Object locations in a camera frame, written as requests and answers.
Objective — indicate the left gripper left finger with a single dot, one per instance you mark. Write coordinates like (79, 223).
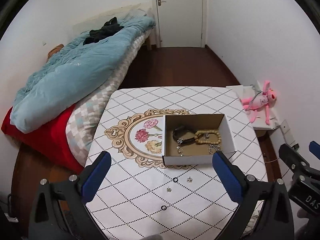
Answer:
(59, 209)

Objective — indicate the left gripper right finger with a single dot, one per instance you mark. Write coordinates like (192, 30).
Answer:
(275, 220)

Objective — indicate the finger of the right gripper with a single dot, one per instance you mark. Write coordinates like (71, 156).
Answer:
(314, 148)
(293, 160)

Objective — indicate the silver earring stud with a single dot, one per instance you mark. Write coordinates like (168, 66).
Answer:
(190, 179)

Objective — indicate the black smart watch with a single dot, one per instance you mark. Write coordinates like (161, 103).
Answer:
(179, 133)

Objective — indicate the pink panther plush toy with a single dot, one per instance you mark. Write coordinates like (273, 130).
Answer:
(263, 99)

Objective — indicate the red blanket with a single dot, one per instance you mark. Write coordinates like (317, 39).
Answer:
(50, 140)

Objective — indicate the checked tablecloth with floral print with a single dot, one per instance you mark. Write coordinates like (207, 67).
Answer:
(132, 202)

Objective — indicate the checked grey mattress sheet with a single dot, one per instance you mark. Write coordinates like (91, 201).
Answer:
(84, 119)

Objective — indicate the white cardboard box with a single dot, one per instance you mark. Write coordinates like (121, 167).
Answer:
(212, 134)

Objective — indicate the light blue duvet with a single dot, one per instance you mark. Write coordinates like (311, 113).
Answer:
(74, 72)

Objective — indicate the black clothing on bed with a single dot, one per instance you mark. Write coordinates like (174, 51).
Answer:
(109, 28)

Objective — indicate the white door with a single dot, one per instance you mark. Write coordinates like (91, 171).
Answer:
(180, 23)

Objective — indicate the white wall power strip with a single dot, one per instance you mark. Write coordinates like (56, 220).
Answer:
(288, 136)

